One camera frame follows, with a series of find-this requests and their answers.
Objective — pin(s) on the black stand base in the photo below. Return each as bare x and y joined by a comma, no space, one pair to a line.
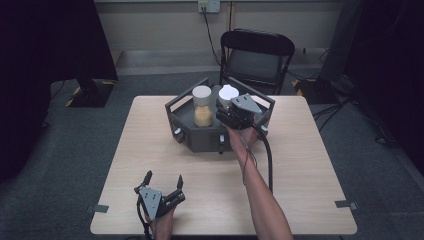
91,95
316,91

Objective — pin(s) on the person's left hand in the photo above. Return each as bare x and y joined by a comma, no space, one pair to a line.
163,226

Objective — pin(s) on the black folding chair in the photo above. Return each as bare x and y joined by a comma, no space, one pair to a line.
255,63

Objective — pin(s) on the dark curtain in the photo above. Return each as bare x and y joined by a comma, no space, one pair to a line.
40,66
393,66

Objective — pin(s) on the white wall socket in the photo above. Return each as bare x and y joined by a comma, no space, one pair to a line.
209,5

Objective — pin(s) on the jar with yellow contents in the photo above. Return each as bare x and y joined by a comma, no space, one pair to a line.
202,106

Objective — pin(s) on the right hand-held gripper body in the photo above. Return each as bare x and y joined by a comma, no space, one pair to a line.
241,111

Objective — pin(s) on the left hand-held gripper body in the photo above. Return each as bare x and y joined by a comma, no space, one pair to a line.
151,201

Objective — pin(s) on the jar with white spout lid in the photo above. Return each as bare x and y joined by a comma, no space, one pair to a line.
228,92

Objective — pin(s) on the dark grey corner rack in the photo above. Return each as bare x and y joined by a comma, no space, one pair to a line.
191,116

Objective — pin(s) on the person's right hand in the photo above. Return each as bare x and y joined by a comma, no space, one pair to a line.
241,138

